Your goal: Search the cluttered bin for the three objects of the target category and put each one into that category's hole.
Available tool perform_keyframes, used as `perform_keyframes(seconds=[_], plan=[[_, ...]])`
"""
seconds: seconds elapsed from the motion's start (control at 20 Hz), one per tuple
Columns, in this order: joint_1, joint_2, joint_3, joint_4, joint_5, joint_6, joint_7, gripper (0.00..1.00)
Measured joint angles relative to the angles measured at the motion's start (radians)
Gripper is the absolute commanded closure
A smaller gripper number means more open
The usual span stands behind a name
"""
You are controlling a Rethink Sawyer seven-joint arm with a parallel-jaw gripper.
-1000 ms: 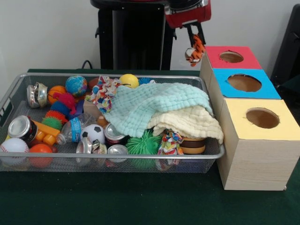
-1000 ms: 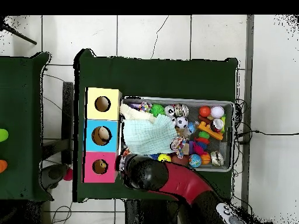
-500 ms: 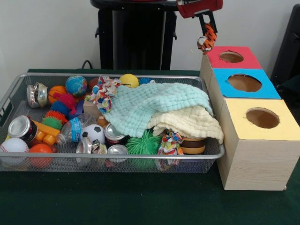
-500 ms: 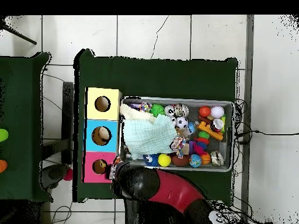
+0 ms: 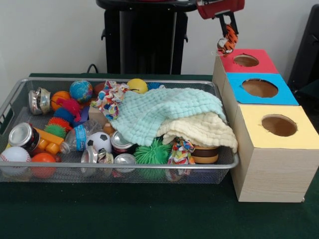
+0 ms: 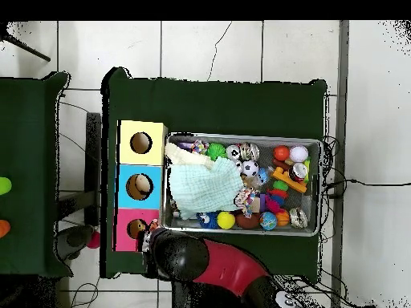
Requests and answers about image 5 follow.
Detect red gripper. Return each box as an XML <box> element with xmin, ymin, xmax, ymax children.
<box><xmin>196</xmin><ymin>0</ymin><xmax>245</xmax><ymax>38</ymax></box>

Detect toy hamburger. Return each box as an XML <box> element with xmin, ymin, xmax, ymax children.
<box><xmin>191</xmin><ymin>144</ymin><xmax>219</xmax><ymax>164</ymax></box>

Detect orange ball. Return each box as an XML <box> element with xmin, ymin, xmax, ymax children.
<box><xmin>30</xmin><ymin>152</ymin><xmax>57</xmax><ymax>179</ymax></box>

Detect dark green table cloth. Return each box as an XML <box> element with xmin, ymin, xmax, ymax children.
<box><xmin>0</xmin><ymin>72</ymin><xmax>319</xmax><ymax>239</ymax></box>

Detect white baseball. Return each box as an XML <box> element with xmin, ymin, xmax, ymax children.
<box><xmin>0</xmin><ymin>146</ymin><xmax>32</xmax><ymax>176</ymax></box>

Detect cream waffle cloth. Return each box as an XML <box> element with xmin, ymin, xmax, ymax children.
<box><xmin>156</xmin><ymin>113</ymin><xmax>239</xmax><ymax>153</ymax></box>

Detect yellow smiley ball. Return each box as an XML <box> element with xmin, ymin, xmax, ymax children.
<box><xmin>127</xmin><ymin>78</ymin><xmax>149</xmax><ymax>94</ymax></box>

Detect green spiky ball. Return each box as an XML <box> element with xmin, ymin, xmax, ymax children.
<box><xmin>134</xmin><ymin>138</ymin><xmax>172</xmax><ymax>165</ymax></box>

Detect small soccer ball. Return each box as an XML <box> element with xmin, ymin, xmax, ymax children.
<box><xmin>85</xmin><ymin>131</ymin><xmax>112</xmax><ymax>153</ymax></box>

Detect orange plastic toy block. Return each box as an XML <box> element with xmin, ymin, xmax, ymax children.
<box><xmin>33</xmin><ymin>127</ymin><xmax>65</xmax><ymax>155</ymax></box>

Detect orange striped tiger toy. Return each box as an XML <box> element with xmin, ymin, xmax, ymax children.
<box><xmin>211</xmin><ymin>24</ymin><xmax>239</xmax><ymax>57</ymax></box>

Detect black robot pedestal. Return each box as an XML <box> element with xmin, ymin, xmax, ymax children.
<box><xmin>96</xmin><ymin>0</ymin><xmax>201</xmax><ymax>75</ymax></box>

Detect clear mesh bin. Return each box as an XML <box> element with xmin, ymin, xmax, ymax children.
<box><xmin>0</xmin><ymin>77</ymin><xmax>240</xmax><ymax>185</ymax></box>

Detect globe print ball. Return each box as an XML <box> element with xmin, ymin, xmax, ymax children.
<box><xmin>69</xmin><ymin>80</ymin><xmax>94</xmax><ymax>103</ymax></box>

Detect wooden box with three holes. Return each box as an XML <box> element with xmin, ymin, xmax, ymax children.
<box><xmin>212</xmin><ymin>48</ymin><xmax>319</xmax><ymax>203</ymax></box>

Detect black chair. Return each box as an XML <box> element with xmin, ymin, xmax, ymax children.
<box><xmin>288</xmin><ymin>3</ymin><xmax>319</xmax><ymax>94</ymax></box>

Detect mint green cloth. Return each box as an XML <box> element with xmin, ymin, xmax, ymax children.
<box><xmin>109</xmin><ymin>87</ymin><xmax>228</xmax><ymax>147</ymax></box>

